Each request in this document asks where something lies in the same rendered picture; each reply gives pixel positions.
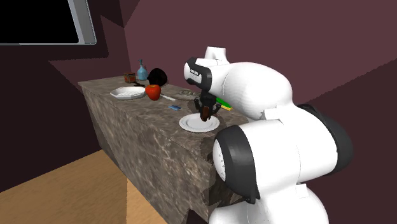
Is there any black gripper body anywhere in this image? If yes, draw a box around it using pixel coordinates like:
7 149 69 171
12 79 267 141
200 90 218 109

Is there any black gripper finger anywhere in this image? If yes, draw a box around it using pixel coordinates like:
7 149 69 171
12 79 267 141
193 97 204 115
210 103 222 118

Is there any dark brown oblong object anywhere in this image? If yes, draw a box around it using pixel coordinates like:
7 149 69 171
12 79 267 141
200 106 212 122

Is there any green and yellow sponge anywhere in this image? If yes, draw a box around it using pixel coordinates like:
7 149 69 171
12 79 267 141
216 97 233 111

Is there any round white plate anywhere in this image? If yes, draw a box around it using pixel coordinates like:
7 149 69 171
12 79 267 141
179 113 220 133

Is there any red apple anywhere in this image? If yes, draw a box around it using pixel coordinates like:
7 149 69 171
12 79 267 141
144 84 162 101

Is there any black round bowl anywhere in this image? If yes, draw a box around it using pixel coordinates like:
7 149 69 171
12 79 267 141
146 67 169 87

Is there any blue glass bottle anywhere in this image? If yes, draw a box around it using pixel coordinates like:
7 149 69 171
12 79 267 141
137 59 149 81

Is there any marbled stone counter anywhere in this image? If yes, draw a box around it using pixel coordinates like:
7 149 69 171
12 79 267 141
77 74 249 224

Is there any white octagonal plate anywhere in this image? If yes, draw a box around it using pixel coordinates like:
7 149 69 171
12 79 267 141
109 86 146 101

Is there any dark window with grey frame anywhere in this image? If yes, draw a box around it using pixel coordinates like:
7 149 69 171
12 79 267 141
0 0 97 46

